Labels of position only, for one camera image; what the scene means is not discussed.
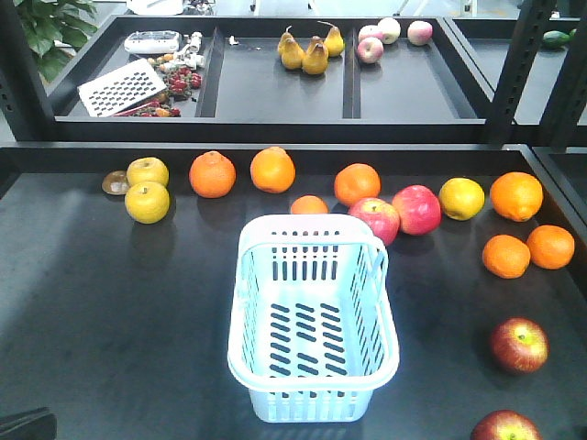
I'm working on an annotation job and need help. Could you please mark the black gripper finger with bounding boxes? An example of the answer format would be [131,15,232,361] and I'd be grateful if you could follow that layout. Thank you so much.
[1,407,57,440]

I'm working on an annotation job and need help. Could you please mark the light blue plastic basket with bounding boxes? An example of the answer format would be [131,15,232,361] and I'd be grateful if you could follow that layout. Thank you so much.
[227,214,400,424]

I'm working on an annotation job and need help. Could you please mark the orange behind apples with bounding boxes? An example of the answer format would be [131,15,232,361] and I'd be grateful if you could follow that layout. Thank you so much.
[334,163,382,207]

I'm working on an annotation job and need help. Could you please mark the yellow apple front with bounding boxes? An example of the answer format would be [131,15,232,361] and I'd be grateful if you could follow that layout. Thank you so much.
[125,181,171,225]

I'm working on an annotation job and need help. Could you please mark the brown mushroom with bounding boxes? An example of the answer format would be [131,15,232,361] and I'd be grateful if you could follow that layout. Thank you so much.
[101,170,129,195]

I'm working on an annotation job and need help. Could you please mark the black wooden produce stand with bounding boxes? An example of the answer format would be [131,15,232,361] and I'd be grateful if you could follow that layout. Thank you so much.
[1,9,586,439]

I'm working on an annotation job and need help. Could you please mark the yellow apple rear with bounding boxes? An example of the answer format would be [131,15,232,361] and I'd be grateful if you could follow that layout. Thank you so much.
[126,157,170,186]

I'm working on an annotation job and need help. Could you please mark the orange with knob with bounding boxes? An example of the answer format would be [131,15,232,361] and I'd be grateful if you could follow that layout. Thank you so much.
[189,150,237,198]

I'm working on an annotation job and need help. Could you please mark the white perforated board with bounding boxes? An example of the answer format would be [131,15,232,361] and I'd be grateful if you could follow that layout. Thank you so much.
[78,59,166,117]

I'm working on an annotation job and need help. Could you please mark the round orange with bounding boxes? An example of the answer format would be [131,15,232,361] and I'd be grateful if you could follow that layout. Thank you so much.
[249,146,296,193]

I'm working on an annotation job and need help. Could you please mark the pile of small red fruits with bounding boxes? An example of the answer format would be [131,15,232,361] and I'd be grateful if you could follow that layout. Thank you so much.
[116,54,203,117]

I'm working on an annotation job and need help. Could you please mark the potted green plant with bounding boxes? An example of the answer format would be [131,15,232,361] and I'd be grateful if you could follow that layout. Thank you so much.
[13,0,97,83]

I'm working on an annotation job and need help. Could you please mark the white plastic fittings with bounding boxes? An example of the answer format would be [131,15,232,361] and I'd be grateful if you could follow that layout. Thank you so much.
[172,31,205,70]

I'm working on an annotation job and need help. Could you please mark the white electronic device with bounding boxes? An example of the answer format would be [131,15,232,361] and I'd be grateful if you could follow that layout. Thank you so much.
[124,30,182,54]

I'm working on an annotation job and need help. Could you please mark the red apple left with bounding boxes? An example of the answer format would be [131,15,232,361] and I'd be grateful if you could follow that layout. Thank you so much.
[348,197,401,246]

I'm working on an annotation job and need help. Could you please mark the red apple right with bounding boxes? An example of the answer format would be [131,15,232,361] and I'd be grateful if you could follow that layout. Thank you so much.
[392,184,442,236]

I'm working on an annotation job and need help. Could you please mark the brown yellow pear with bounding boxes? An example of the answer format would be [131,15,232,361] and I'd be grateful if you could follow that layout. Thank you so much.
[277,26,305,70]
[319,20,345,58]
[302,36,329,75]

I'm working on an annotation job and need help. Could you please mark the red yellow apple lower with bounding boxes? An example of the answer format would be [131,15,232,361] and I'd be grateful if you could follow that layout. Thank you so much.
[470,410,543,440]

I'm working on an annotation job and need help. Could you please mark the red yellow apple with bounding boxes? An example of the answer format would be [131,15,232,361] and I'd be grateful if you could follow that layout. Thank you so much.
[470,410,543,440]
[490,317,549,374]

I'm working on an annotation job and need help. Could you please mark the yellow orange citrus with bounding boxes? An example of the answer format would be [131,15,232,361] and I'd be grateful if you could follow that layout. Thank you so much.
[438,177,485,221]

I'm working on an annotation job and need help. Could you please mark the red yellow apple upper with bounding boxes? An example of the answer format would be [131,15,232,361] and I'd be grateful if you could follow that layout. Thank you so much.
[490,317,549,374]

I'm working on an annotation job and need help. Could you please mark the small orange left pair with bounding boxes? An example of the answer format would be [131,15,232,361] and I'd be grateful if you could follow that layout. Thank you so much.
[482,235,531,280]

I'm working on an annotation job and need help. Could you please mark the small orange pair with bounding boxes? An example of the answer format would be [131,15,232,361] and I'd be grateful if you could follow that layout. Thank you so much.
[482,235,531,280]
[526,225,575,270]

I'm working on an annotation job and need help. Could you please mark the pink apple upper tray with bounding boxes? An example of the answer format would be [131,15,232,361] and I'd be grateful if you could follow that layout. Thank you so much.
[407,20,433,46]
[356,37,384,64]
[358,25,383,41]

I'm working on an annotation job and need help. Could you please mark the pink green peach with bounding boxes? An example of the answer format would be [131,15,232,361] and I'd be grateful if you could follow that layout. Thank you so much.
[377,16,401,45]

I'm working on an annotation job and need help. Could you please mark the large orange with nipple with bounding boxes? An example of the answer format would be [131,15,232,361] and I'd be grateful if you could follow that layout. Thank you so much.
[490,171,544,222]

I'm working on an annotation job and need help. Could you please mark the small orange right pair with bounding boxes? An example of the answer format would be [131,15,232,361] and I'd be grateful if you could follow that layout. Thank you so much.
[526,225,575,270]

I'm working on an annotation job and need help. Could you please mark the dark green avocado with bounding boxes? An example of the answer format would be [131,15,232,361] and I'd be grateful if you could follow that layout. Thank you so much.
[542,30,570,50]

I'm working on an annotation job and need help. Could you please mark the black upright rack post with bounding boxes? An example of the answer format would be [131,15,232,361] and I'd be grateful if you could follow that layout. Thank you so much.
[539,19,586,149]
[483,0,557,147]

